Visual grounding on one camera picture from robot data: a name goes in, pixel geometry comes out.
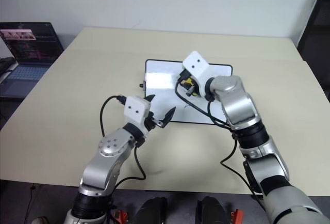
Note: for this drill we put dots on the black object beside laptop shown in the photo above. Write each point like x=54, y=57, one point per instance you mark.
x=7, y=65

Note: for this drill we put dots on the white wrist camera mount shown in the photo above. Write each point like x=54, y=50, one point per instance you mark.
x=135, y=110
x=196, y=64

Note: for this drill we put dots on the black-framed tabletop whiteboard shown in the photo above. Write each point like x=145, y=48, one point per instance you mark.
x=159, y=79

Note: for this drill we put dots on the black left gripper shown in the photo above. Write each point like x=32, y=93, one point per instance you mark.
x=151, y=123

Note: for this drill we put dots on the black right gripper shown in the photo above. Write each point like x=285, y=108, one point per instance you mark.
x=184, y=73

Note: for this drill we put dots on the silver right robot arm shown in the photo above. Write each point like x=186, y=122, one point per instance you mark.
x=239, y=105

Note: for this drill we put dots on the open grey laptop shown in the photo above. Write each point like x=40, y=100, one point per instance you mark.
x=28, y=46

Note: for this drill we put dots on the red clamp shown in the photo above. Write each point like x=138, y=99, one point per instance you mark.
x=121, y=215
x=237, y=213

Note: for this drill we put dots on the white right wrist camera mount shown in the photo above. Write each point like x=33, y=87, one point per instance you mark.
x=196, y=64

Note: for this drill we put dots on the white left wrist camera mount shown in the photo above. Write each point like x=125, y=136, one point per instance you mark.
x=135, y=110

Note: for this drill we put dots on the dark rounded shape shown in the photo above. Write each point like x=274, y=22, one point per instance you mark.
x=152, y=211
x=211, y=211

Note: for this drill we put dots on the yellow and black eraser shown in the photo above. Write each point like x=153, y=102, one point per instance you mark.
x=187, y=80

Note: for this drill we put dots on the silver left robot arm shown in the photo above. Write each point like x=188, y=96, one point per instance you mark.
x=103, y=167

